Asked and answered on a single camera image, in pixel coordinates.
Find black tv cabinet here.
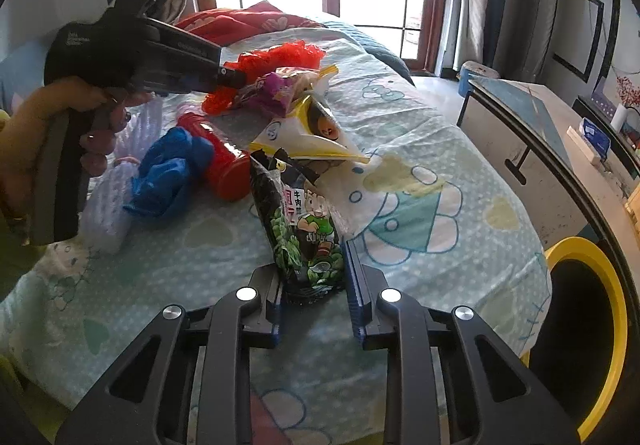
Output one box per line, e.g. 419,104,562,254
572,96,640,179

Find yellow rim trash bin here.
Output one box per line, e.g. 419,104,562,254
522,236,629,443

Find light green cartoon bedsheet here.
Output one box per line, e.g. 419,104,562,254
1,28,550,444

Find white vase red flowers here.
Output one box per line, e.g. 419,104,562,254
611,76,639,132

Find blue plastic bag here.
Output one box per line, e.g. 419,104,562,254
124,127,215,221

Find blue quilted bedspread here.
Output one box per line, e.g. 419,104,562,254
321,20,413,84

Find grey standing air conditioner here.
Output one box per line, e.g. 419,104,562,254
491,0,564,81

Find left hand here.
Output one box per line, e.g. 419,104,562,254
1,77,151,253

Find blue tissue pack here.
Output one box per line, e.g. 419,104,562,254
579,118,611,162

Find blue white round bin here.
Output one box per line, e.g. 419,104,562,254
458,61,500,98

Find white foam fruit net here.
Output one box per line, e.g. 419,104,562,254
79,98,163,254

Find yellow white snack bag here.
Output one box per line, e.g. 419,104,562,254
250,65,369,164

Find red plastic cup stack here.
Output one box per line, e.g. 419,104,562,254
177,113,250,202

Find red floral blanket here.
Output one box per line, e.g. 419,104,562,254
176,1,322,46

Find green black snack bag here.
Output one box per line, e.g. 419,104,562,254
250,150,345,304

